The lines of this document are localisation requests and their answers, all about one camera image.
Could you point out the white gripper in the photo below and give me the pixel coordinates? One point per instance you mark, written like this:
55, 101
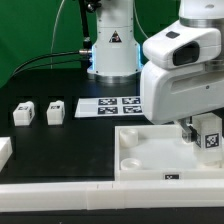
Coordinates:
170, 95

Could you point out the white square tabletop tray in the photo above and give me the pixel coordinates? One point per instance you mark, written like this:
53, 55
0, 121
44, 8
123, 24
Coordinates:
158, 152

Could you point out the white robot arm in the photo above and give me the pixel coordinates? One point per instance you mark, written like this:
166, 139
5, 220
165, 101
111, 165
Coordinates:
197, 37

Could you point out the white sheet with markers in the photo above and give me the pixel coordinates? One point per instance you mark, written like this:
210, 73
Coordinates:
108, 106

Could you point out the white left obstacle block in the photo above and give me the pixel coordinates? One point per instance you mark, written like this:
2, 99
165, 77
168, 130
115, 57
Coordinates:
5, 151

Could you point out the white front barrier wall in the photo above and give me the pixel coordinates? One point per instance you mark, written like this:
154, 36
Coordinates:
111, 195

